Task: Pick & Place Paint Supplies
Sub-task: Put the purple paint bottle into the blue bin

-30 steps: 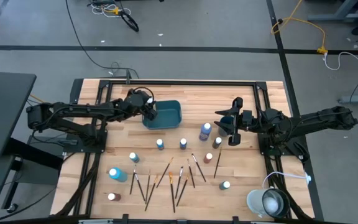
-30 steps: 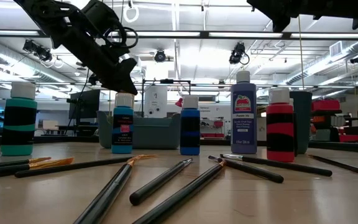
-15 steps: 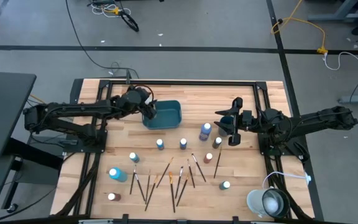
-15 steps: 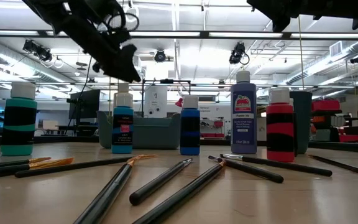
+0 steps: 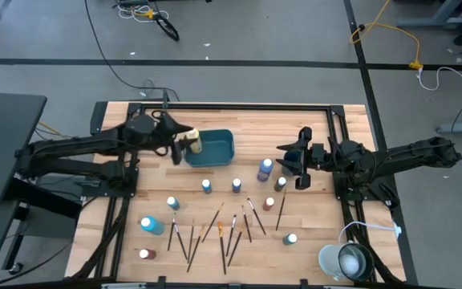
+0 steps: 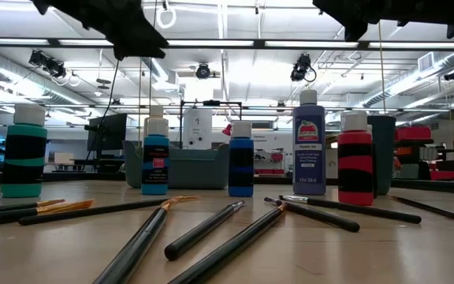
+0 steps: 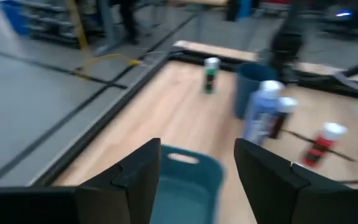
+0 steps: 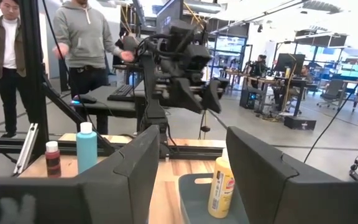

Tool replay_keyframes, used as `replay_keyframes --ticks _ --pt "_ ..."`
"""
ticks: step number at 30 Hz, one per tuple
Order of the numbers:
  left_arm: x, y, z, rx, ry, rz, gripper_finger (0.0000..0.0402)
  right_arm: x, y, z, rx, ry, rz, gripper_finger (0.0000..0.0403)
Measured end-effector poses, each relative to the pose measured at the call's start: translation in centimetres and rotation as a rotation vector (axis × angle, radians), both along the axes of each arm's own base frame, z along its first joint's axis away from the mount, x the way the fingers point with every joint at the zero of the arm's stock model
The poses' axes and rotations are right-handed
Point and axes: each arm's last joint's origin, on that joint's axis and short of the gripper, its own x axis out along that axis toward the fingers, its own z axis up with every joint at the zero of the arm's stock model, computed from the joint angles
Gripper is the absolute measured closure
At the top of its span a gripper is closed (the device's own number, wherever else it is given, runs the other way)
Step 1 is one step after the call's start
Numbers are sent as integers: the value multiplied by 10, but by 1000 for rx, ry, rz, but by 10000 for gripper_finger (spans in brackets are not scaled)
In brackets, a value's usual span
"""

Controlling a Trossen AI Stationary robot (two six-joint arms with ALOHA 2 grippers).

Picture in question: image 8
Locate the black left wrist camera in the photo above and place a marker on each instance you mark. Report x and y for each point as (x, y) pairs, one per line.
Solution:
(200, 57)

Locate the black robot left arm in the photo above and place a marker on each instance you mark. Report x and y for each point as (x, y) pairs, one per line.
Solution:
(151, 93)

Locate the black computer mouse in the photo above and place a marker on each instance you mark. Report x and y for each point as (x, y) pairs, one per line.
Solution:
(87, 99)

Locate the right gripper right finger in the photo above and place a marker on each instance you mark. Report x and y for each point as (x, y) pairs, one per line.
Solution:
(275, 193)

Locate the large yellow paint bottle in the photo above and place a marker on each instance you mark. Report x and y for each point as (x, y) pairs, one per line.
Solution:
(221, 193)

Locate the black box on floor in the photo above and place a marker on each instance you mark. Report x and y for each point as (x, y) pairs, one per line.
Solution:
(300, 123)

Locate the wooden work table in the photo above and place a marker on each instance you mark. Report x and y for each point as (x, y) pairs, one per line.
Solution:
(275, 81)

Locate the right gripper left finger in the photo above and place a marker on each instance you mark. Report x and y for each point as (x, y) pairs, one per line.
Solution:
(120, 193)

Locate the person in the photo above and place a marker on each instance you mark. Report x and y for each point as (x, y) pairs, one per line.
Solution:
(82, 37)
(9, 46)
(258, 67)
(305, 73)

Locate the large turquoise paint bottle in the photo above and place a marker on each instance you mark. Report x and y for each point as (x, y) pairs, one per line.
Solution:
(86, 152)

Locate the small maroon paint bottle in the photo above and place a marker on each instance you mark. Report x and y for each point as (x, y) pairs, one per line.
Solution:
(53, 161)

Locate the silver aluminium bar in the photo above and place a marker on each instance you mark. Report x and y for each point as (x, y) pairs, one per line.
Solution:
(26, 149)

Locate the black monitor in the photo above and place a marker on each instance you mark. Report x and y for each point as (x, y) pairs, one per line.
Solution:
(166, 15)
(289, 62)

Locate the grey-blue plastic caddy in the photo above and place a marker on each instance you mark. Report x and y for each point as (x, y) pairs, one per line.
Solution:
(194, 205)

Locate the black keyboard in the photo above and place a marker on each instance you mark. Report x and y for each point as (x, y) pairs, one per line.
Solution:
(121, 91)

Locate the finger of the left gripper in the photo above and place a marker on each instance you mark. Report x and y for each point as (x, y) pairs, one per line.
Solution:
(188, 96)
(214, 96)

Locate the black desk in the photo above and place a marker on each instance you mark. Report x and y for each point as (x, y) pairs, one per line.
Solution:
(110, 107)

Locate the grey office chair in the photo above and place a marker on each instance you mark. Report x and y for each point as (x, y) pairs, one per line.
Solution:
(332, 91)

